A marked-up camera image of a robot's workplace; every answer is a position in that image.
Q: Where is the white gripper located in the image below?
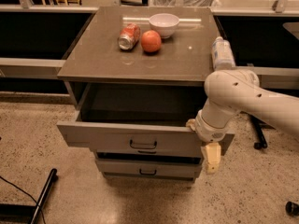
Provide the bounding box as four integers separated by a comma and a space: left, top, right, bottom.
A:
186, 110, 229, 175

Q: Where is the grey top drawer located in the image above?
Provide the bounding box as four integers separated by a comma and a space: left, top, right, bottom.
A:
56, 109, 235, 159

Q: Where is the grey drawer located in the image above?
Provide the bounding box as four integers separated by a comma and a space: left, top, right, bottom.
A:
56, 109, 235, 159
137, 150, 156, 155
95, 159, 202, 179

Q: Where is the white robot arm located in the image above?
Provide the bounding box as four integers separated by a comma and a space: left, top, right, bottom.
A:
186, 69, 299, 174

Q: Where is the grey bottom drawer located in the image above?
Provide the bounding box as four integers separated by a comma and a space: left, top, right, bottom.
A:
95, 159, 202, 179

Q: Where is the grey middle drawer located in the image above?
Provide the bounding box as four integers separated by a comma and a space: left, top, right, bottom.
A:
137, 150, 156, 155

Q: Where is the grey drawer cabinet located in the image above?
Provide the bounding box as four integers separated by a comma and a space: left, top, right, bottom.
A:
57, 6, 238, 183

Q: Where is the black stand leg right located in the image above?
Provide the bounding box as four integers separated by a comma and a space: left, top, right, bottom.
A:
250, 116, 268, 149

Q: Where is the black stand leg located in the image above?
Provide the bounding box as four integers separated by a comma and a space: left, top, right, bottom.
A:
28, 168, 58, 224
250, 116, 268, 149

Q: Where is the clear plastic water bottle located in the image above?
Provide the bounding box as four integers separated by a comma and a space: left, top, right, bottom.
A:
211, 36, 235, 70

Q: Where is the orange fruit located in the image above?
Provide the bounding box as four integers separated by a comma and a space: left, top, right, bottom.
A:
141, 30, 162, 52

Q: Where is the black caster wheel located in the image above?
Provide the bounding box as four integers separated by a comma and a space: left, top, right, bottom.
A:
285, 202, 299, 217

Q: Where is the white bowl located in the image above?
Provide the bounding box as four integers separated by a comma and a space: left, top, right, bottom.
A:
149, 13, 179, 38

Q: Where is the red soda can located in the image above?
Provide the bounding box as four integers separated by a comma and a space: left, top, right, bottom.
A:
118, 23, 140, 50

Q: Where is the black stand leg left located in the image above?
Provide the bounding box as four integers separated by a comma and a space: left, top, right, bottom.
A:
28, 168, 58, 224

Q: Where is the black cable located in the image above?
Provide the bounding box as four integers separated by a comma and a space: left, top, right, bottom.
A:
0, 175, 47, 224

